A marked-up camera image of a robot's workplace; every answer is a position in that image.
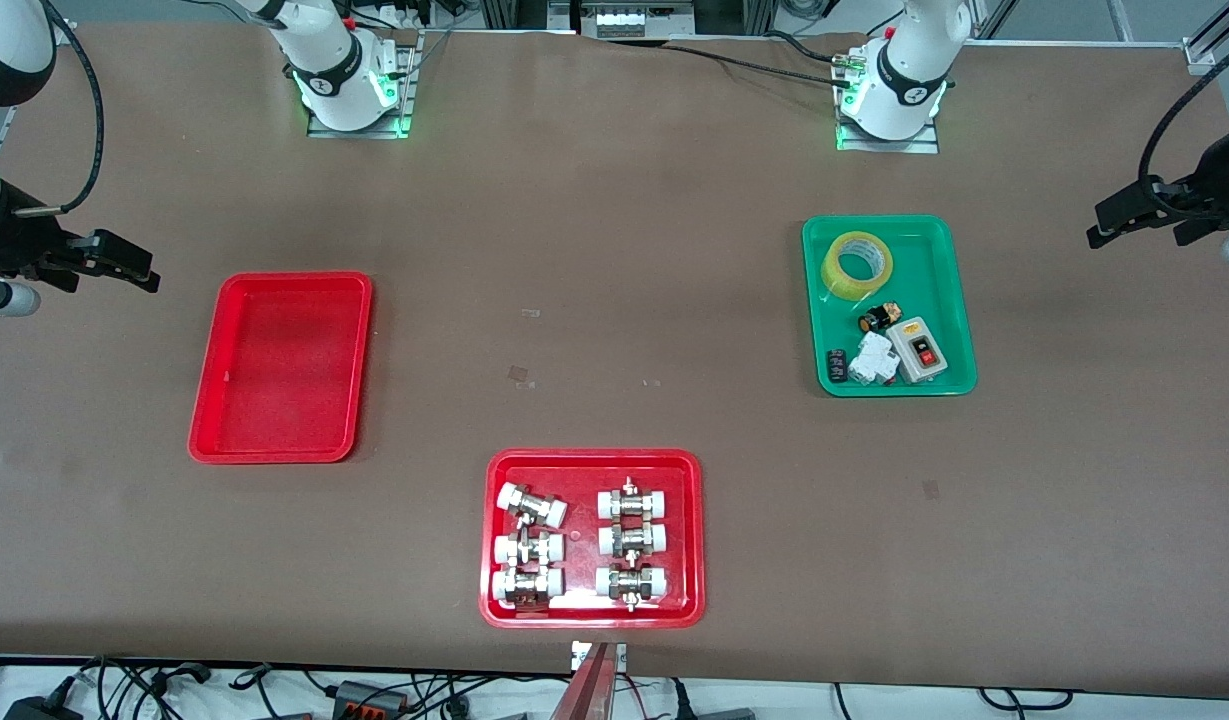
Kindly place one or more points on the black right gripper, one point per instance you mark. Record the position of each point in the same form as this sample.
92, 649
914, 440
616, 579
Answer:
14, 243

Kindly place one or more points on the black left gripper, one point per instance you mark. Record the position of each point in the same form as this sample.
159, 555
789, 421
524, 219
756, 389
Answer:
1206, 190

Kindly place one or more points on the yellow tape roll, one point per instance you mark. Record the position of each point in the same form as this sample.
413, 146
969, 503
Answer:
842, 275

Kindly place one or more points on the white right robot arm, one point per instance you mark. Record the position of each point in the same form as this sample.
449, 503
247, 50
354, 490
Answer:
334, 70

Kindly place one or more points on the empty red plastic tray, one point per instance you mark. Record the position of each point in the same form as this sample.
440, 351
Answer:
279, 370

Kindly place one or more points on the green plastic tray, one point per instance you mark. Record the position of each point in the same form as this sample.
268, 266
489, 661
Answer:
924, 260

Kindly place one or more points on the clear tape patch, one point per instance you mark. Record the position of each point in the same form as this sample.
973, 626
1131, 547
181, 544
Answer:
520, 376

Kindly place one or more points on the red tray with fittings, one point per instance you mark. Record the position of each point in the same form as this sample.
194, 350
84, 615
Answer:
581, 545

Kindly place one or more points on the black and yellow round component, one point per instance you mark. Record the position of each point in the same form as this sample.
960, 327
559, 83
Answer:
879, 319

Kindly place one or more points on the white circuit breaker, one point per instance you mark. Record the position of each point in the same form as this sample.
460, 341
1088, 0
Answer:
872, 360

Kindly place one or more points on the small black terminal block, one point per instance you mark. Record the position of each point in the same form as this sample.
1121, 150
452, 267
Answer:
836, 366

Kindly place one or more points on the black power adapter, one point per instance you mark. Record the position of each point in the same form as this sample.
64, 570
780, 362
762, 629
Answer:
39, 707

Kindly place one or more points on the metal fitting with white caps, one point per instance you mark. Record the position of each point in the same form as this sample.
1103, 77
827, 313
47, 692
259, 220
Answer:
631, 583
632, 540
527, 585
529, 549
632, 503
532, 505

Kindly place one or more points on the black orange connector box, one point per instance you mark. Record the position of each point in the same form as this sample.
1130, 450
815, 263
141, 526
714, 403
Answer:
369, 697

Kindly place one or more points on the white power strip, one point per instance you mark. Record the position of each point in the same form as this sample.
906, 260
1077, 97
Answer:
634, 18

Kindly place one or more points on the red clamp bar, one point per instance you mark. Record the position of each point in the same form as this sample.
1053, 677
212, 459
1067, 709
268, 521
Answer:
589, 690

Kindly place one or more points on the aluminium frame profile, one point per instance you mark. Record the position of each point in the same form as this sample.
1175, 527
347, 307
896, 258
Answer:
1214, 40

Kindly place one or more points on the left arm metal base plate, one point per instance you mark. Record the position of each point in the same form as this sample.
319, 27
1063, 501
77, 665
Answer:
929, 140

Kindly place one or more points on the grey switch box red button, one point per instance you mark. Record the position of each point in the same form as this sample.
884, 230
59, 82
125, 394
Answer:
919, 350

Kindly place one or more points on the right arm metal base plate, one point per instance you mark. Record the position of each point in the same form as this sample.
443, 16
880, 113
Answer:
410, 90

